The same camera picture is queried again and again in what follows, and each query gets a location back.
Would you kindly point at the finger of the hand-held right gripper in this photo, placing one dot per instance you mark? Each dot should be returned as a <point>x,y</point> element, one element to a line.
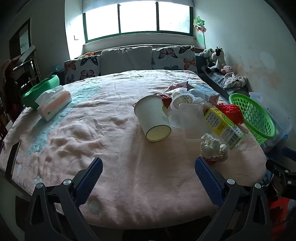
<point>283,172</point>
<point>289,153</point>

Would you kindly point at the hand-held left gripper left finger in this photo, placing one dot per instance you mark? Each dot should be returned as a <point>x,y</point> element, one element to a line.
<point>89,180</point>

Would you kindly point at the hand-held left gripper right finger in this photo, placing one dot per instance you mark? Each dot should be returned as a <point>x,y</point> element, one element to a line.
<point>208,180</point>

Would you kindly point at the white tissue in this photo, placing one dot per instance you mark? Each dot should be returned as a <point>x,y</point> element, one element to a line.
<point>211,146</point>

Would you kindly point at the green plastic basket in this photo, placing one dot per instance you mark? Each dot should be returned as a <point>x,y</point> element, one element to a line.
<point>256,115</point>

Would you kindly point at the yellow label plastic bottle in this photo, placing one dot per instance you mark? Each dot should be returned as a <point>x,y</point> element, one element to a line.
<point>217,122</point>

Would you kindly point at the clear square plastic container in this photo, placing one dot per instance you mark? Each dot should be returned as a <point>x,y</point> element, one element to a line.
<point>192,122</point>

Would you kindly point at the clear round plastic bowl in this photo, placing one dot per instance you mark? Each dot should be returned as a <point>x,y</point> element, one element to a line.
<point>173,120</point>

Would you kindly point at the red mesh net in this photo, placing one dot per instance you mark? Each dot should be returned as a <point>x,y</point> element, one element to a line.
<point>232,113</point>

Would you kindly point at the white yogurt cup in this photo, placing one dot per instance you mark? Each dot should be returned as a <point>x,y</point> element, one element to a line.
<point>182,100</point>

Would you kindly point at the milk carton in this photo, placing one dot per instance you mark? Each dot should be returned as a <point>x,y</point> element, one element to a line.
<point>211,96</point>

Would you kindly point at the white paper cup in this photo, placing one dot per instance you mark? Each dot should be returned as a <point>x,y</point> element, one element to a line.
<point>150,115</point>

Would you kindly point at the orange snack wrapper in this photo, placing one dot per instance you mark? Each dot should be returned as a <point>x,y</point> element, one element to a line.
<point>165,100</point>

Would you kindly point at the small white plastic cup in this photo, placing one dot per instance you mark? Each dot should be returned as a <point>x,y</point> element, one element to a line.
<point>179,92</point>

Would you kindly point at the pink snack wrapper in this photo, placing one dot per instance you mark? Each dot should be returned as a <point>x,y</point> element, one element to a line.
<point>177,87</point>

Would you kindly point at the pink blanket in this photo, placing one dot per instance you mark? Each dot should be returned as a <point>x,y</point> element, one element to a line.
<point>104,150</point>

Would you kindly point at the orange red bag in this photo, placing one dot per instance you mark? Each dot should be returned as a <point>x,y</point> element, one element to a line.
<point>282,213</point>

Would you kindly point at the black phone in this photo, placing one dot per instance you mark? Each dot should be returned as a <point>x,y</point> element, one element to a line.
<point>12,160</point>

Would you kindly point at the pink tissue pack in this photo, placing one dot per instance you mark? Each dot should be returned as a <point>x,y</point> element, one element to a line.
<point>55,104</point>

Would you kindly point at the white patterned cloth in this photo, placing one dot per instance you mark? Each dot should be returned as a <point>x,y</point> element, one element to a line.
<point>234,81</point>

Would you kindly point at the green basin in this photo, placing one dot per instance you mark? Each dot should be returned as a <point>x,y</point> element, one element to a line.
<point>34,95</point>

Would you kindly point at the dark patterned bench cushion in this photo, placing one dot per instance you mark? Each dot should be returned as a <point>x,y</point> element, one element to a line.
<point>215,77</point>

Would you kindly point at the pink plush toy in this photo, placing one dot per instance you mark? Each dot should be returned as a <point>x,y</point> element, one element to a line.
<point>226,69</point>

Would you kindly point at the butterfly print pillow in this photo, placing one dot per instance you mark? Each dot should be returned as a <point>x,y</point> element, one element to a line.
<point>83,69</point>
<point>173,56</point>

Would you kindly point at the teal box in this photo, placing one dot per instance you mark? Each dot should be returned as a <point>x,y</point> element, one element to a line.
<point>56,67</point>

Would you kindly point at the black white plush cow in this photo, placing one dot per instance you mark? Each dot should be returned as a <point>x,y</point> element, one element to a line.
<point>218,59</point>

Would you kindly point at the hanging dark red clothes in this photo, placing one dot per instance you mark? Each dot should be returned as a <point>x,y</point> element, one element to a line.
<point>10,88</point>

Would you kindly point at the grey pillow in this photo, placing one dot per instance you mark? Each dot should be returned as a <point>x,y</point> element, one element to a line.
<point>126,60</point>

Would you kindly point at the grey plush dog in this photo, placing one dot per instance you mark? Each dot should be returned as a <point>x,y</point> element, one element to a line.
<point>205,54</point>

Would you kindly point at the metal rack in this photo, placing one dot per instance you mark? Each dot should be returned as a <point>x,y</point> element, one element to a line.
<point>27,67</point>

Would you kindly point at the colourful pinwheel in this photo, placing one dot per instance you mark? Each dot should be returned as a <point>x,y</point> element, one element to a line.
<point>199,24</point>

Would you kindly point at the green framed window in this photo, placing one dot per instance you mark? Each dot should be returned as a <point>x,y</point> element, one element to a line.
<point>136,18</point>

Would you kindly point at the white roller blind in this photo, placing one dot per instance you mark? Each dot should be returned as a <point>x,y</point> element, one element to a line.
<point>138,2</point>

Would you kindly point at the dark wooden frame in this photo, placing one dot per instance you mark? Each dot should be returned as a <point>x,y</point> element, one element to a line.
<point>13,39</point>

